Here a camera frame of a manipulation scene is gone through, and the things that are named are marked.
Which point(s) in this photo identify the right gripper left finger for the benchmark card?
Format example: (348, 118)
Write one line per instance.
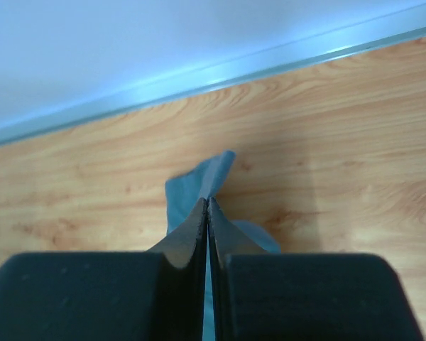
(156, 294)

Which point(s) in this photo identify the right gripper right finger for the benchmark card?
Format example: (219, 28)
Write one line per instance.
(260, 295)

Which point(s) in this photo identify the grey-blue t-shirt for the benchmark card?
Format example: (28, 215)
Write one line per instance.
(182, 192)

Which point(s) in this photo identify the aluminium back edge strip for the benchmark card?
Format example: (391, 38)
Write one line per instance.
(333, 45)

